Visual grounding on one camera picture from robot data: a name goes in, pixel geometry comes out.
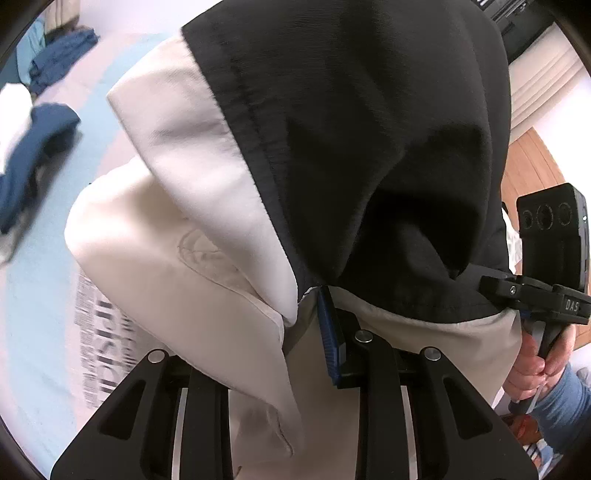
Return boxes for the folded blue garment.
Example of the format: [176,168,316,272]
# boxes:
[1,103,80,234]

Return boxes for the dark window frame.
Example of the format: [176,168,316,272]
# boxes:
[475,0,562,61]

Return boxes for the folded white garment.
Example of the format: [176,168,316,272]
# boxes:
[0,83,33,174]

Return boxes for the blue clothes pile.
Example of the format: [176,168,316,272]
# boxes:
[29,28,99,96]

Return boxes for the cream and black jacket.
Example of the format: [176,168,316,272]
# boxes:
[64,1,520,479]

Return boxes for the right hand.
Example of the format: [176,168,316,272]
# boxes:
[503,325,577,402]

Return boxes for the striped pastel bed sheet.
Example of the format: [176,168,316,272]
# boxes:
[1,32,163,475]

